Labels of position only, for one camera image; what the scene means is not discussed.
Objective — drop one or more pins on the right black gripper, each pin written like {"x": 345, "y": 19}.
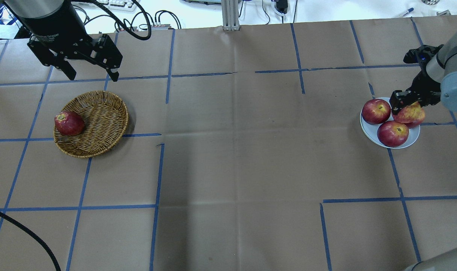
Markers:
{"x": 424, "y": 87}

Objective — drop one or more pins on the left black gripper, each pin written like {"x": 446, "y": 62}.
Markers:
{"x": 54, "y": 23}

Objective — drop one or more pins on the yellow-red apple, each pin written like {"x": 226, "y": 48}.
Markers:
{"x": 411, "y": 116}

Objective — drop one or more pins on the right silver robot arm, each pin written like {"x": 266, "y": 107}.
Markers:
{"x": 444, "y": 71}

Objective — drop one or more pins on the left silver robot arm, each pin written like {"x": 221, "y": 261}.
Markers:
{"x": 58, "y": 35}

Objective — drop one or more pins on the red apple on plate left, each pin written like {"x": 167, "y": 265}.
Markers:
{"x": 376, "y": 111}

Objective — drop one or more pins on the red apple on plate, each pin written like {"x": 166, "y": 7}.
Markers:
{"x": 392, "y": 134}
{"x": 376, "y": 111}

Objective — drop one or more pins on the red apple on plate front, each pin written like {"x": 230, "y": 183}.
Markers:
{"x": 392, "y": 134}

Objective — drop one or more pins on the woven wicker basket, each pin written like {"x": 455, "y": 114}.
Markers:
{"x": 106, "y": 119}

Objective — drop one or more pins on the dark red apple in basket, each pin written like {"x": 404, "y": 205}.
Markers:
{"x": 69, "y": 123}

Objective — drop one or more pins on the white keyboard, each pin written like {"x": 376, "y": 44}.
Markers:
{"x": 113, "y": 5}

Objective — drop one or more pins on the blue white pen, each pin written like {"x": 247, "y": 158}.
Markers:
{"x": 404, "y": 14}

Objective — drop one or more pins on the aluminium frame post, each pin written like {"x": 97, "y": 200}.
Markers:
{"x": 230, "y": 15}

